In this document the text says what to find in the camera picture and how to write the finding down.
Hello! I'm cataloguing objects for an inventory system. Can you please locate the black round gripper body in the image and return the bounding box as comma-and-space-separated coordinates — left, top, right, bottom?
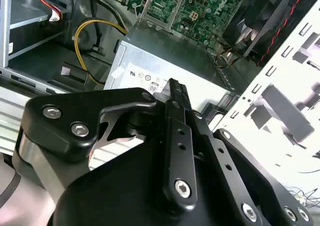
53, 105, 253, 226

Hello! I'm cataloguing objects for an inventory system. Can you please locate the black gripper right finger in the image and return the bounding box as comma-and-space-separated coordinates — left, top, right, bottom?
179, 83, 315, 226

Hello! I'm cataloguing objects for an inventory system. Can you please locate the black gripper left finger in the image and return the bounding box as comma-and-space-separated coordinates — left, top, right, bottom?
12, 77, 199, 216

